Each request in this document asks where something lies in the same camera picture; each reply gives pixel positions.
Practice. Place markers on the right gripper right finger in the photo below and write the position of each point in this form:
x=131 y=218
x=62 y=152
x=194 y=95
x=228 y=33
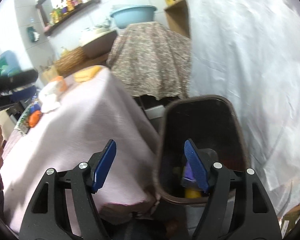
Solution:
x=253 y=215

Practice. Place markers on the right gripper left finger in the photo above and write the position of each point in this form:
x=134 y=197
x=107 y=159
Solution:
x=46 y=216

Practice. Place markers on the white tissue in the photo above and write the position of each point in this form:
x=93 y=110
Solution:
x=49 y=97

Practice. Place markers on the yellow foam fruit net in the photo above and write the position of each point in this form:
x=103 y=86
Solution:
x=87 y=74

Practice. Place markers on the yellow cylindrical can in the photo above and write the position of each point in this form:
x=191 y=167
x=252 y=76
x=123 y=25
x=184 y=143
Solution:
x=193 y=193

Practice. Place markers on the purple plastic bag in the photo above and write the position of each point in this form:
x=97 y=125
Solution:
x=188 y=180

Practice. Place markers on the white plastic bottle orange label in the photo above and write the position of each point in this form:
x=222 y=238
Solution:
x=60 y=83

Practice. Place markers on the dark brown trash bin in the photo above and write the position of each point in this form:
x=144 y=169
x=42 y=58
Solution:
x=211 y=122

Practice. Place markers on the blue water jug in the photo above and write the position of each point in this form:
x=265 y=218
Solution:
x=9 y=64

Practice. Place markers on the beige chopstick holder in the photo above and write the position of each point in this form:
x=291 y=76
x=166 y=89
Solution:
x=48 y=74

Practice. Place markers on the green hanging packet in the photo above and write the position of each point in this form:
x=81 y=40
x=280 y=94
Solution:
x=33 y=35

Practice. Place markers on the woven basket sink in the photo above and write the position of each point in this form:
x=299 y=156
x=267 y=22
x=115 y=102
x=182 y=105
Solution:
x=69 y=60

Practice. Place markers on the lilac tablecloth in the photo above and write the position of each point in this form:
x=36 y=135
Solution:
x=90 y=114

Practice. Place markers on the brown white rice cooker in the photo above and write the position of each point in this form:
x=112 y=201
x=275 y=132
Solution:
x=96 y=42

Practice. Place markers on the wooden framed mirror shelf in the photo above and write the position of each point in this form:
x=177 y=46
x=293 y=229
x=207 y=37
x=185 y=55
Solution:
x=55 y=13

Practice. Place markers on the light blue basin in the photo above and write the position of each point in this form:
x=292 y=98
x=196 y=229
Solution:
x=133 y=14

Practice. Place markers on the floral cloth cover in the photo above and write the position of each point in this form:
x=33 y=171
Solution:
x=153 y=60

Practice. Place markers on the white sheet cover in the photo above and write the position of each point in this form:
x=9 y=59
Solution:
x=248 y=51

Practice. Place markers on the wooden side shelf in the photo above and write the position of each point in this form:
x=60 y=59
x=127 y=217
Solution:
x=178 y=17

